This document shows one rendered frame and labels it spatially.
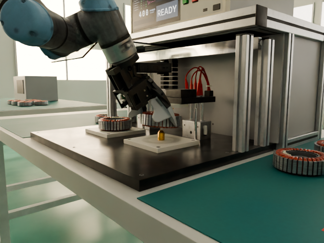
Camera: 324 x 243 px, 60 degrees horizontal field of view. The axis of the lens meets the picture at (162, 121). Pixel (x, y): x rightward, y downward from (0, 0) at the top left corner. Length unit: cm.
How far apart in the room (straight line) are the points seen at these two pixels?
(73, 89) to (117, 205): 532
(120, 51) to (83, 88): 521
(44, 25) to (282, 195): 50
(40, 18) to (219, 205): 42
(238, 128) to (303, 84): 33
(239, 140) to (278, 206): 27
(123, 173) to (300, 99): 62
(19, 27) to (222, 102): 63
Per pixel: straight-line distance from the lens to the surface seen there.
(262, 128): 79
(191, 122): 86
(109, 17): 65
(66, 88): 572
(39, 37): 55
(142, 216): 45
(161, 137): 77
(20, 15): 55
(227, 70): 93
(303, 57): 96
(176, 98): 79
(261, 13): 73
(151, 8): 103
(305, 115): 101
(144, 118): 74
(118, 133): 90
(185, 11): 91
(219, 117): 95
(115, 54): 66
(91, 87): 593
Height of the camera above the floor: 94
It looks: 8 degrees down
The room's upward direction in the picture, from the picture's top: straight up
